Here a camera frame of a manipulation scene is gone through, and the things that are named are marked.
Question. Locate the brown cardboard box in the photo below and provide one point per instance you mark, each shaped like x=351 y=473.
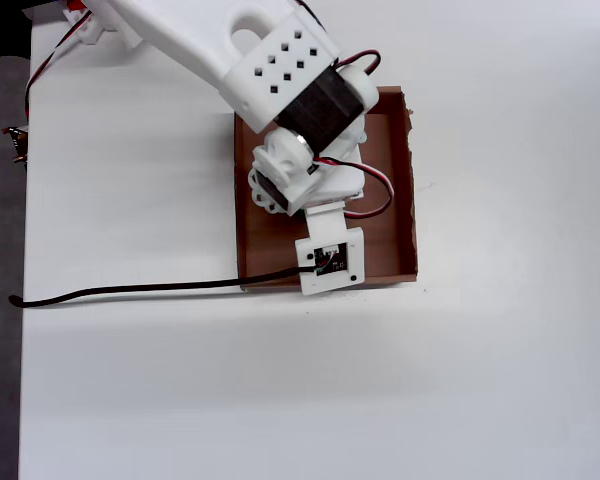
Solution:
x=380 y=240

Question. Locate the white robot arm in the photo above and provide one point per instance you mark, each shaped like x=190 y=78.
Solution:
x=190 y=30

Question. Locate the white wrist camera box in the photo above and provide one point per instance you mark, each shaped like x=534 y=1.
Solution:
x=330 y=230

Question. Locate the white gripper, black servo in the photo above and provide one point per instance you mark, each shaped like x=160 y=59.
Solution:
x=263 y=192

